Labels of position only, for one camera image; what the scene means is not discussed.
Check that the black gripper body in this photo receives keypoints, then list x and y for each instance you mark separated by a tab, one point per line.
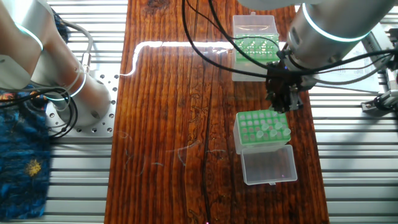
283	78

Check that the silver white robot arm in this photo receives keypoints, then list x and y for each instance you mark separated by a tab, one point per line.
329	31

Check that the brown wooden board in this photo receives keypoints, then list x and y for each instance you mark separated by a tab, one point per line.
168	137

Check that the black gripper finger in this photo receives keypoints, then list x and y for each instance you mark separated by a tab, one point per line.
294	99
277	102

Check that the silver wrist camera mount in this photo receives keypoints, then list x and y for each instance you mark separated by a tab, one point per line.
376	46

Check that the tall green pipette tip holder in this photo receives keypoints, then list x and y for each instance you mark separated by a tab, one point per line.
267	165

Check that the blue patterned cloth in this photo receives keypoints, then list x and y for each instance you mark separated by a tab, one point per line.
22	168

